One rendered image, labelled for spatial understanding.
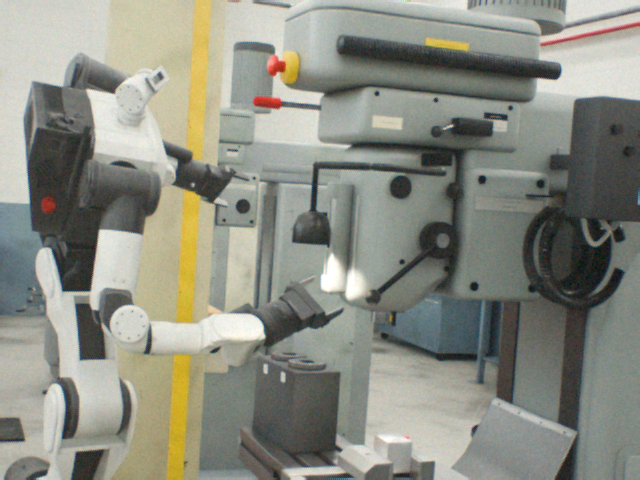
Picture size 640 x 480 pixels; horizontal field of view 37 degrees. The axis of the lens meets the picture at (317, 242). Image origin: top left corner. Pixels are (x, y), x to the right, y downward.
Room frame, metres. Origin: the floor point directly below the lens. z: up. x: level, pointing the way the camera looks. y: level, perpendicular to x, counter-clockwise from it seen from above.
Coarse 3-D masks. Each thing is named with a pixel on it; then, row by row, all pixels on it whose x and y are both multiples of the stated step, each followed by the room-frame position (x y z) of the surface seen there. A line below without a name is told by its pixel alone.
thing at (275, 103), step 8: (256, 96) 1.90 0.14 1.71; (256, 104) 1.90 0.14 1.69; (264, 104) 1.90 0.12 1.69; (272, 104) 1.91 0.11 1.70; (280, 104) 1.91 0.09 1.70; (288, 104) 1.92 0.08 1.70; (296, 104) 1.93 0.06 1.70; (304, 104) 1.94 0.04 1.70; (312, 104) 1.94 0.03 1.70; (320, 104) 1.95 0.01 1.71
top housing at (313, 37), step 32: (320, 0) 1.74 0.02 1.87; (352, 0) 1.73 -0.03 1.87; (384, 0) 1.76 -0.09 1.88; (288, 32) 1.87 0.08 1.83; (320, 32) 1.74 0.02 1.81; (352, 32) 1.73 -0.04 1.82; (384, 32) 1.75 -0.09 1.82; (416, 32) 1.77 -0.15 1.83; (448, 32) 1.80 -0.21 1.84; (480, 32) 1.82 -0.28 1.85; (512, 32) 1.85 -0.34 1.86; (320, 64) 1.73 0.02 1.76; (352, 64) 1.73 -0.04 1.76; (384, 64) 1.75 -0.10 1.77; (416, 64) 1.77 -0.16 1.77; (480, 96) 1.84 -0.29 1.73; (512, 96) 1.86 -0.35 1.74
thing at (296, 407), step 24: (264, 360) 2.32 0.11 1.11; (288, 360) 2.29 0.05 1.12; (312, 360) 2.27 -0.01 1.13; (264, 384) 2.31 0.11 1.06; (288, 384) 2.19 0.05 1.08; (312, 384) 2.19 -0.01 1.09; (336, 384) 2.22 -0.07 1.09; (264, 408) 2.30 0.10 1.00; (288, 408) 2.19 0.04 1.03; (312, 408) 2.19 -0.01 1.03; (336, 408) 2.22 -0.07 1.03; (264, 432) 2.30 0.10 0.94; (288, 432) 2.18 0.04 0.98; (312, 432) 2.19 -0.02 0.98; (336, 432) 2.22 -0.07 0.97
